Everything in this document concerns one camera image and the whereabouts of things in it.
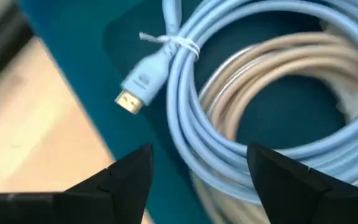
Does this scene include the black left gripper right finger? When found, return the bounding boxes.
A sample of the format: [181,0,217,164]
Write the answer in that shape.
[246,142,358,224]

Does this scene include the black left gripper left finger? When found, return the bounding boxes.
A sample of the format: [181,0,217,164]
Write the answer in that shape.
[0,142,154,224]

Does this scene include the light blue HDMI cable coil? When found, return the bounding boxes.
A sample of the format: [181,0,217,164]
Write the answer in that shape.
[114,0,358,207]

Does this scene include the beige cable coil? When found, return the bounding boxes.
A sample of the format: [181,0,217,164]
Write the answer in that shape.
[191,23,358,224]

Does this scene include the blue plastic bin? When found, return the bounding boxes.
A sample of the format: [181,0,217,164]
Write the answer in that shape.
[17,0,358,224]

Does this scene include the white twist tie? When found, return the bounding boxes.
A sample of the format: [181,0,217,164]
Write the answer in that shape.
[139,32,201,60]

